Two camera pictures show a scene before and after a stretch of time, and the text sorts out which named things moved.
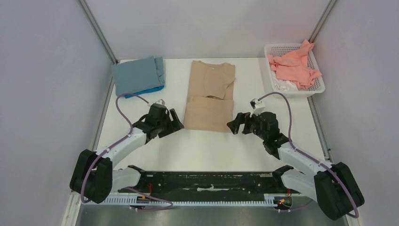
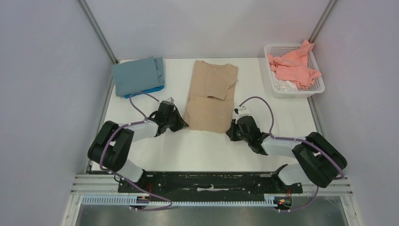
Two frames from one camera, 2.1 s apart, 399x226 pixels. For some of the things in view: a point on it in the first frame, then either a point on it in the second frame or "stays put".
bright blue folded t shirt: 147,91 stays put
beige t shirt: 210,106 stays put
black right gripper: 245,123 to 240,130
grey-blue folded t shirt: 139,75 stays put
